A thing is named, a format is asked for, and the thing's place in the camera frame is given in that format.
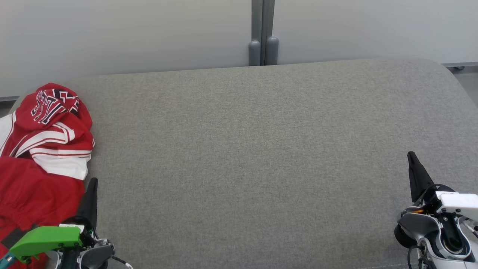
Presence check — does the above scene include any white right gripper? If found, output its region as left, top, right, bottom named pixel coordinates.
left=407, top=151, right=478, bottom=223

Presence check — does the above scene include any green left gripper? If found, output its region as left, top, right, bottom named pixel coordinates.
left=9, top=177, right=99, bottom=263

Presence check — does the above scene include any red basketball jersey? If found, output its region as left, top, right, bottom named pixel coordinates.
left=0, top=83, right=95, bottom=269

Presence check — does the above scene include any grey fabric sofa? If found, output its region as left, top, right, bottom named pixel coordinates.
left=0, top=58, right=478, bottom=269

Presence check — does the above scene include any thin black white cable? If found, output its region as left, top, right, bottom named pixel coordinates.
left=110, top=254, right=134, bottom=269

